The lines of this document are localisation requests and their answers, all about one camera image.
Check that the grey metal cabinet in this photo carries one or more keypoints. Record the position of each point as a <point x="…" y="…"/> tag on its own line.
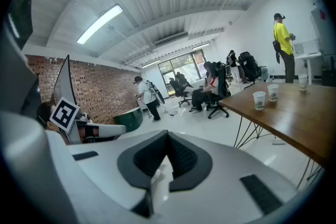
<point x="321" y="31"/>

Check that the large glass window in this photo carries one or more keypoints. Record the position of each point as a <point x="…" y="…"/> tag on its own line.
<point x="181" y="65"/>

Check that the green round tub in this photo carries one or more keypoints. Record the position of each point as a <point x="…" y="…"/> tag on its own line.
<point x="128" y="120"/>

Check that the ceiling air conditioner vent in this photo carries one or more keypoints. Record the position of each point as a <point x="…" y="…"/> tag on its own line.
<point x="170" y="39"/>

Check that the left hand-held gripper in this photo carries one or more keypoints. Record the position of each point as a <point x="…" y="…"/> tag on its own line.
<point x="64" y="114"/>

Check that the ceiling tube light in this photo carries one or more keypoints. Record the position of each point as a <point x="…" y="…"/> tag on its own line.
<point x="99" y="24"/>
<point x="151" y="63"/>
<point x="200" y="46"/>

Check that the black metal table leg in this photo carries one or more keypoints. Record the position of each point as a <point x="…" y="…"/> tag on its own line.
<point x="304" y="173"/>
<point x="238" y="131"/>

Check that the white desk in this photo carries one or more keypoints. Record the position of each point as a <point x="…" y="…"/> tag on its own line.
<point x="307" y="55"/>

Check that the black office chair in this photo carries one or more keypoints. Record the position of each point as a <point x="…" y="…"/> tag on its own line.
<point x="223" y="81"/>
<point x="249" y="65"/>
<point x="179" y="93"/>

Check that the white open box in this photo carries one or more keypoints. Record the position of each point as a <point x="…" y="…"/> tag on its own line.
<point x="305" y="47"/>

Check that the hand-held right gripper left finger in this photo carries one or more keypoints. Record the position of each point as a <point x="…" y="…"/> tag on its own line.
<point x="110" y="168"/>

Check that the white paper cup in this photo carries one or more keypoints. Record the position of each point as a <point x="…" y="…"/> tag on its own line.
<point x="302" y="82"/>
<point x="259" y="100"/>
<point x="273" y="92"/>

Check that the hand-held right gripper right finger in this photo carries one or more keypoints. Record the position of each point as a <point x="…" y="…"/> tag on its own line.
<point x="225" y="191"/>

